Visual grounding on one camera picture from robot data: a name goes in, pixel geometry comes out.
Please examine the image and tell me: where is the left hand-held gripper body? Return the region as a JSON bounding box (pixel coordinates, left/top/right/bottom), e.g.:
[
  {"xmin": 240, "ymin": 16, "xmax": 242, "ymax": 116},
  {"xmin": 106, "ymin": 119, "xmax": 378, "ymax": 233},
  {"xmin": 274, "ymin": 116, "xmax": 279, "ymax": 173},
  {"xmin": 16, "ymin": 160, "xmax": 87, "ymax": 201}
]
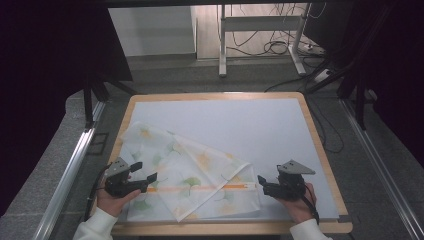
[{"xmin": 104, "ymin": 157, "xmax": 150, "ymax": 198}]

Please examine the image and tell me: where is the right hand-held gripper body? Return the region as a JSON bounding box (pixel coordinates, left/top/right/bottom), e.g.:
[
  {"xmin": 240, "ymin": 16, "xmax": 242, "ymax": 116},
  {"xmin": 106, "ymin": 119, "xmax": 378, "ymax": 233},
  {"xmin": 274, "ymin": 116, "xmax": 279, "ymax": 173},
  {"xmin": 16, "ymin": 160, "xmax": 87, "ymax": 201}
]
[{"xmin": 270, "ymin": 159, "xmax": 317, "ymax": 202}]

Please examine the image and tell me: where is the white leaf-print cloth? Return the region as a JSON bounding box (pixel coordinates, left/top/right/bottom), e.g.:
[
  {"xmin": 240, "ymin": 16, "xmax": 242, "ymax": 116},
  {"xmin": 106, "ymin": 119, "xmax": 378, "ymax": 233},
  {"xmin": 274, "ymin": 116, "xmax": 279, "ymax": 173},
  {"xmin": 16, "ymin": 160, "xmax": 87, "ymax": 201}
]
[{"xmin": 119, "ymin": 120, "xmax": 262, "ymax": 223}]

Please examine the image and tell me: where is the person's left hand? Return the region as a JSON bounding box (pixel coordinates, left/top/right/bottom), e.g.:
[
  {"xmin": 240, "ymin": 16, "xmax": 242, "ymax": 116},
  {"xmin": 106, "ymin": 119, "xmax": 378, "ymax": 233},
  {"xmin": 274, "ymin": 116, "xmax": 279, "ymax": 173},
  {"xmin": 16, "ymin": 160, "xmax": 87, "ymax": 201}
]
[{"xmin": 96, "ymin": 185, "xmax": 143, "ymax": 218}]

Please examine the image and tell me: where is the person's right hand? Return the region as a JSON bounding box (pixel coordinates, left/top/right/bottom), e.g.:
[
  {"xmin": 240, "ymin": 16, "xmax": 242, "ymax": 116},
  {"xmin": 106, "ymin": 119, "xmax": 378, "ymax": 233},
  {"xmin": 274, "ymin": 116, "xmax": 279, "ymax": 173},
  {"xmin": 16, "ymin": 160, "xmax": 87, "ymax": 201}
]
[{"xmin": 275, "ymin": 182, "xmax": 318, "ymax": 224}]

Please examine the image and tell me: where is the black floor grille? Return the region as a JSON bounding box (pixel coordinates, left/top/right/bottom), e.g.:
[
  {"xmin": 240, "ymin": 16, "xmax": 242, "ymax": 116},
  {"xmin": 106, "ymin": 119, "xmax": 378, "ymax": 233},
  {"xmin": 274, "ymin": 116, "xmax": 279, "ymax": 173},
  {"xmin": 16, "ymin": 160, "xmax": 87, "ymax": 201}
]
[{"xmin": 86, "ymin": 132, "xmax": 110, "ymax": 156}]

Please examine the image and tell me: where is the black metal stand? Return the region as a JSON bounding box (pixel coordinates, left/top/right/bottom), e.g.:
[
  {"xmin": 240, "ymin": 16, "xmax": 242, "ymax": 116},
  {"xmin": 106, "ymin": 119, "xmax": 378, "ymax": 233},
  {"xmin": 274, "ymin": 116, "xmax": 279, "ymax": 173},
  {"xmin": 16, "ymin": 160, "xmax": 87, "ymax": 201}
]
[
  {"xmin": 304, "ymin": 3, "xmax": 399, "ymax": 132},
  {"xmin": 81, "ymin": 73, "xmax": 140, "ymax": 130}
]

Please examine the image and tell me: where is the white power strip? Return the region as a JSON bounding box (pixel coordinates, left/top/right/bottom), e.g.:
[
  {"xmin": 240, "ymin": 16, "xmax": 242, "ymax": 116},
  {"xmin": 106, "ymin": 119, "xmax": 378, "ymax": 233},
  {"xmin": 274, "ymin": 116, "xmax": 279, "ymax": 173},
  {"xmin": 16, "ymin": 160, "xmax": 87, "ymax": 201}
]
[
  {"xmin": 312, "ymin": 67, "xmax": 335, "ymax": 84},
  {"xmin": 297, "ymin": 42, "xmax": 326, "ymax": 56}
]

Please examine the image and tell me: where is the dark curtain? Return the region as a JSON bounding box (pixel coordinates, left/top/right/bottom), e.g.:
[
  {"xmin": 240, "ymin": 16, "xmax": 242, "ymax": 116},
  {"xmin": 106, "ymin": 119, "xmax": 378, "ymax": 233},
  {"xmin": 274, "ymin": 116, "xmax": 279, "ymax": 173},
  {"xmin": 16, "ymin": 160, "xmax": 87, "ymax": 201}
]
[
  {"xmin": 328, "ymin": 0, "xmax": 424, "ymax": 169},
  {"xmin": 0, "ymin": 0, "xmax": 134, "ymax": 219}
]

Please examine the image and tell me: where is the white cabinet panel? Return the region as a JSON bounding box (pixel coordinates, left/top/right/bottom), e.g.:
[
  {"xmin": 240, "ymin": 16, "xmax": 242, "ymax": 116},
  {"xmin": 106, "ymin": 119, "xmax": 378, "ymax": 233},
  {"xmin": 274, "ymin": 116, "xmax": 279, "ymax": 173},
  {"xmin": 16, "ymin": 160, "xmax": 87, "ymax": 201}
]
[{"xmin": 107, "ymin": 5, "xmax": 198, "ymax": 58}]

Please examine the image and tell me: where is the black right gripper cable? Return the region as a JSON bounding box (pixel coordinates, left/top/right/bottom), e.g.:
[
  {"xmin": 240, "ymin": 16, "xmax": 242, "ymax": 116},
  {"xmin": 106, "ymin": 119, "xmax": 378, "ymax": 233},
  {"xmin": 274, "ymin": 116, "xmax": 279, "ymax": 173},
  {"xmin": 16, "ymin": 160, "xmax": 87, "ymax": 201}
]
[{"xmin": 300, "ymin": 182, "xmax": 321, "ymax": 225}]

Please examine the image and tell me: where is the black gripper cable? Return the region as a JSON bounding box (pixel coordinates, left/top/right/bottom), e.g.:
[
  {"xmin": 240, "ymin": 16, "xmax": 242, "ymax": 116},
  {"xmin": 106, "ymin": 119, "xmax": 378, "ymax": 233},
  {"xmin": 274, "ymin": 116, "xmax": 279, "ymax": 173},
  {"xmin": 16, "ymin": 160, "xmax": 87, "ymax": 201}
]
[
  {"xmin": 300, "ymin": 182, "xmax": 321, "ymax": 225},
  {"xmin": 84, "ymin": 162, "xmax": 113, "ymax": 222}
]

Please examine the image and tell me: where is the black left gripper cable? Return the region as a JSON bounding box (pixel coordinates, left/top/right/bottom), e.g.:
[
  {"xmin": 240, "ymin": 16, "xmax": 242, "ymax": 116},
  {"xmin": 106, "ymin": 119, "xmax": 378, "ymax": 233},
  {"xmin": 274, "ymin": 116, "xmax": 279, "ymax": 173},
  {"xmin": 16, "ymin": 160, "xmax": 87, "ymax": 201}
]
[{"xmin": 84, "ymin": 162, "xmax": 113, "ymax": 222}]

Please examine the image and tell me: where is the aluminium floor rail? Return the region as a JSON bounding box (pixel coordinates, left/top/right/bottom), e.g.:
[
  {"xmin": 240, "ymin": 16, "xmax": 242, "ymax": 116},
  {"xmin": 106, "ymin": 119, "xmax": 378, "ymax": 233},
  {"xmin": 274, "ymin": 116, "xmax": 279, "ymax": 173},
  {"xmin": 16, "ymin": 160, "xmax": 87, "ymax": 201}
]
[
  {"xmin": 337, "ymin": 97, "xmax": 424, "ymax": 240},
  {"xmin": 32, "ymin": 99, "xmax": 108, "ymax": 240}
]

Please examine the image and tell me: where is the thin black looped cable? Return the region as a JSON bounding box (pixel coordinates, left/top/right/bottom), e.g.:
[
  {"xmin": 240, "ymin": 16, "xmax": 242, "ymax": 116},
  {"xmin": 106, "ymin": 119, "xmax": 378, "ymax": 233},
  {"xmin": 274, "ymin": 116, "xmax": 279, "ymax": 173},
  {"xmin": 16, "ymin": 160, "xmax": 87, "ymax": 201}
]
[{"xmin": 308, "ymin": 95, "xmax": 345, "ymax": 155}]

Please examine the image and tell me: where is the black floor cable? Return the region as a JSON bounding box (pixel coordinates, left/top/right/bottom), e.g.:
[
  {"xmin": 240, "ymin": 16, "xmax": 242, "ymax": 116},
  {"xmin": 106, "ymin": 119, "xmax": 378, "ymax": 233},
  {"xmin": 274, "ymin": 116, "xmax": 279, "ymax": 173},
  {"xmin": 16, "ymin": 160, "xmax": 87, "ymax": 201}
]
[{"xmin": 264, "ymin": 68, "xmax": 329, "ymax": 94}]

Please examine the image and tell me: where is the tangle of black cables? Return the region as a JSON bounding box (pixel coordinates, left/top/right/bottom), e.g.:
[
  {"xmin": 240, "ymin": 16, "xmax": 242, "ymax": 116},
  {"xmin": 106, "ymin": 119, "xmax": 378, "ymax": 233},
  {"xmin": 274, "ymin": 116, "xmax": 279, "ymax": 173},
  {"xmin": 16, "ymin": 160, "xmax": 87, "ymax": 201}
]
[{"xmin": 229, "ymin": 3, "xmax": 328, "ymax": 58}]

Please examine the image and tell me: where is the white metal desk frame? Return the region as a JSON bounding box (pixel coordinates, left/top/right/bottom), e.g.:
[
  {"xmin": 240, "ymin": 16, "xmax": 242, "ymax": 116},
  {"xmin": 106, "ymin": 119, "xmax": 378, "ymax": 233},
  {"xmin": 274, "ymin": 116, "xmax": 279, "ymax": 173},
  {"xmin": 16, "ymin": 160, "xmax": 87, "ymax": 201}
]
[{"xmin": 217, "ymin": 3, "xmax": 313, "ymax": 79}]

